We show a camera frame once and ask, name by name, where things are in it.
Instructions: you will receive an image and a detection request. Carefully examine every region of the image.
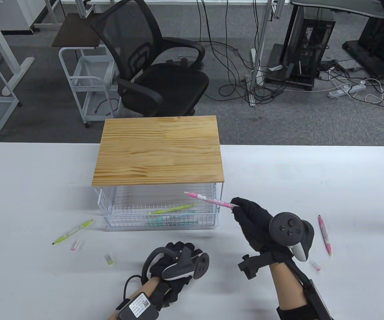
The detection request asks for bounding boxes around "aluminium desk frame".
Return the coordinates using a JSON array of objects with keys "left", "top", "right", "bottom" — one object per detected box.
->
[{"left": 34, "top": 0, "right": 94, "bottom": 29}]

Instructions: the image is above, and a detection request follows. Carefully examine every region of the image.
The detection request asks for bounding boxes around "black mesh office chair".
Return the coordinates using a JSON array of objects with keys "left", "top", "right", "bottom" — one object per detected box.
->
[{"left": 90, "top": 0, "right": 210, "bottom": 118}]

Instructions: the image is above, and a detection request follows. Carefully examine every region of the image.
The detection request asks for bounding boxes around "aluminium profile post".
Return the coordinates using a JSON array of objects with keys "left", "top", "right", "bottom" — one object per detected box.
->
[{"left": 247, "top": 0, "right": 277, "bottom": 107}]

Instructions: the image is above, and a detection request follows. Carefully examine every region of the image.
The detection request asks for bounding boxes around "black equipment stand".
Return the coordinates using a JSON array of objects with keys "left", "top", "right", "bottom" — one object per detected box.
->
[{"left": 342, "top": 0, "right": 384, "bottom": 79}]

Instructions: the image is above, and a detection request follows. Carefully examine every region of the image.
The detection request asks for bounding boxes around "person's right forearm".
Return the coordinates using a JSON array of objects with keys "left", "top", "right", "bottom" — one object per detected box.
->
[{"left": 270, "top": 262, "right": 310, "bottom": 320}]

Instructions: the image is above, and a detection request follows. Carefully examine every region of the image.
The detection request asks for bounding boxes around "white metal cart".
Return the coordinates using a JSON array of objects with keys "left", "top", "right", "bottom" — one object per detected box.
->
[{"left": 59, "top": 47, "right": 121, "bottom": 129}]

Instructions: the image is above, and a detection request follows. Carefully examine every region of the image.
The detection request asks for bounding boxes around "green double-ended highlighter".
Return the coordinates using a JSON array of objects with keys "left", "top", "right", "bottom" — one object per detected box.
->
[
  {"left": 148, "top": 204, "right": 197, "bottom": 215},
  {"left": 52, "top": 219, "right": 94, "bottom": 245}
]

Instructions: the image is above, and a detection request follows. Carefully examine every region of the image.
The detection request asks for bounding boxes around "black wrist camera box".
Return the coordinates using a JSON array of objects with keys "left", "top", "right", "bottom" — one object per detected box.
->
[
  {"left": 276, "top": 279, "right": 332, "bottom": 320},
  {"left": 116, "top": 292, "right": 160, "bottom": 320}
]

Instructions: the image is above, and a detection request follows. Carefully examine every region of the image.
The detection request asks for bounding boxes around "teal double-ended highlighter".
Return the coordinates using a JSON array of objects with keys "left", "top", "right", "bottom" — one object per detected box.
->
[
  {"left": 150, "top": 210, "right": 199, "bottom": 224},
  {"left": 149, "top": 217, "right": 199, "bottom": 228}
]

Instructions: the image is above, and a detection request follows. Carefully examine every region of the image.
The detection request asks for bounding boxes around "person's left hand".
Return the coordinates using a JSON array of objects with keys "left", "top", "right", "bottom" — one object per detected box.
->
[{"left": 147, "top": 242, "right": 209, "bottom": 310}]

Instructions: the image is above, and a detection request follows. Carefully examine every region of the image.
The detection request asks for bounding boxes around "wooden top wire rack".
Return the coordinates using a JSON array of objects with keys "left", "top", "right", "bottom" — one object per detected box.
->
[{"left": 92, "top": 116, "right": 225, "bottom": 214}]

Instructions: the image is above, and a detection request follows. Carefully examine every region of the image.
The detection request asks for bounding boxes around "white wire basket drawer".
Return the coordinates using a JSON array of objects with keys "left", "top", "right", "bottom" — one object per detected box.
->
[{"left": 98, "top": 184, "right": 220, "bottom": 231}]

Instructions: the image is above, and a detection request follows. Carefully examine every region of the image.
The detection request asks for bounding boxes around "brown side table top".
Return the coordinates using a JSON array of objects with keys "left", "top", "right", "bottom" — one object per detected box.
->
[{"left": 52, "top": 13, "right": 107, "bottom": 48}]

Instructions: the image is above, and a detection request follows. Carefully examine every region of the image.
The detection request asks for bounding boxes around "pink double-ended highlighter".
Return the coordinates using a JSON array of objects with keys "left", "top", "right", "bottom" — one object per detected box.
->
[
  {"left": 184, "top": 192, "right": 240, "bottom": 209},
  {"left": 318, "top": 215, "right": 332, "bottom": 256}
]

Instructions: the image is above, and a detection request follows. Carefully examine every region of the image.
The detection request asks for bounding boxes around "grey desk top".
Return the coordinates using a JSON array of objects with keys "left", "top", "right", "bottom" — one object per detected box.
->
[{"left": 290, "top": 0, "right": 384, "bottom": 19}]

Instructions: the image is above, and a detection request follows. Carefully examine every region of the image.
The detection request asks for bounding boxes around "tangle of black floor cables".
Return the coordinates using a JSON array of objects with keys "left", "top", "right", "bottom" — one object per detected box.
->
[{"left": 195, "top": 0, "right": 384, "bottom": 114}]

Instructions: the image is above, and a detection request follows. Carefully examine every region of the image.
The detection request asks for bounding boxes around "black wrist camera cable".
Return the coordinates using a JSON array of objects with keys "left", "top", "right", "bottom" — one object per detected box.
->
[{"left": 123, "top": 274, "right": 143, "bottom": 302}]

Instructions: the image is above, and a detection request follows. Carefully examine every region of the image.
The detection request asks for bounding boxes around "black computer tower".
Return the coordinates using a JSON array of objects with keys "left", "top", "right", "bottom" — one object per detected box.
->
[{"left": 289, "top": 17, "right": 336, "bottom": 81}]

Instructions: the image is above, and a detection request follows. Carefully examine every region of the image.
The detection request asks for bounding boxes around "white cabinet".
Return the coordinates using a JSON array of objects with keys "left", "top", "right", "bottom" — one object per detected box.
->
[{"left": 0, "top": 0, "right": 36, "bottom": 34}]

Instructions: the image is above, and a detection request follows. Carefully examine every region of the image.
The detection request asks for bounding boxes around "white power strip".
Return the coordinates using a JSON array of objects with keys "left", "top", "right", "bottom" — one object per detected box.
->
[{"left": 328, "top": 83, "right": 366, "bottom": 99}]

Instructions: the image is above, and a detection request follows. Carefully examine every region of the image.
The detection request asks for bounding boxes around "person's right hand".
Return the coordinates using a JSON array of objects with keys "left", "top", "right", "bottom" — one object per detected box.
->
[{"left": 231, "top": 197, "right": 314, "bottom": 280}]

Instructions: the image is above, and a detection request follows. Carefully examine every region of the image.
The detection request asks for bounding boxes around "person's left forearm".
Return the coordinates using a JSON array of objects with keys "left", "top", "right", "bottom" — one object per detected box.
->
[{"left": 107, "top": 277, "right": 162, "bottom": 320}]

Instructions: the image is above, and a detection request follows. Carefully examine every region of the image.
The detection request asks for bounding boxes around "black grey tracker controller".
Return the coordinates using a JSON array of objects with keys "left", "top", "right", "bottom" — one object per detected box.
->
[
  {"left": 141, "top": 247, "right": 210, "bottom": 284},
  {"left": 269, "top": 212, "right": 315, "bottom": 262}
]

